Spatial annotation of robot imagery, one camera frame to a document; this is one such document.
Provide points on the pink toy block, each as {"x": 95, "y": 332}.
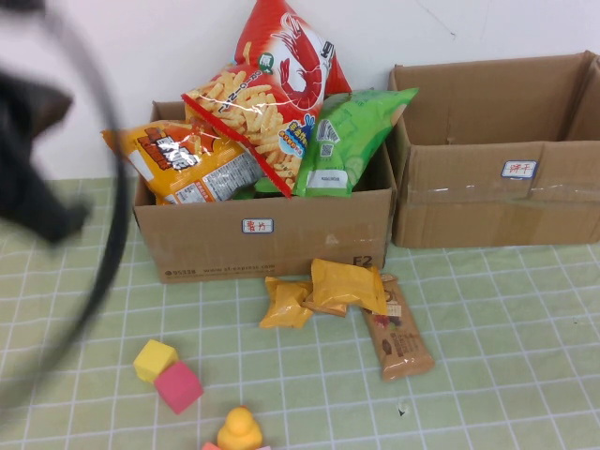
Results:
{"x": 210, "y": 446}

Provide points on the green checked tablecloth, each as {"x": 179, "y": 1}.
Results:
{"x": 469, "y": 328}

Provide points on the large plain cardboard box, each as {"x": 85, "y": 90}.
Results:
{"x": 469, "y": 211}

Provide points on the yellow rubber duck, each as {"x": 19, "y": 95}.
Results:
{"x": 239, "y": 431}

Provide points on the red shrimp stick bag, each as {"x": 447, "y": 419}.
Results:
{"x": 281, "y": 94}

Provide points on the cardboard box with printed text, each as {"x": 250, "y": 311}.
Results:
{"x": 304, "y": 234}

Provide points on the pink foam cube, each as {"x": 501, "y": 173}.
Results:
{"x": 178, "y": 386}

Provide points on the brown wafer biscuit packet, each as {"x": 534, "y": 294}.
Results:
{"x": 398, "y": 347}

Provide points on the green chip bag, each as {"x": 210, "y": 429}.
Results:
{"x": 347, "y": 140}

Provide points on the large orange snack bag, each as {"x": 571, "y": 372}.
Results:
{"x": 187, "y": 169}

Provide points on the yellow foam cube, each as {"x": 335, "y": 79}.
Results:
{"x": 152, "y": 358}

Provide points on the large yellow snack packet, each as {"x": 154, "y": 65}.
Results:
{"x": 347, "y": 286}

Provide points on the small green snack packet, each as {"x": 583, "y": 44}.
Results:
{"x": 269, "y": 188}

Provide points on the white label sticker blue border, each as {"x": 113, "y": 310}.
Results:
{"x": 258, "y": 226}
{"x": 518, "y": 169}

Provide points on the small yellow snack packet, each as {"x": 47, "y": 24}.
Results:
{"x": 283, "y": 304}

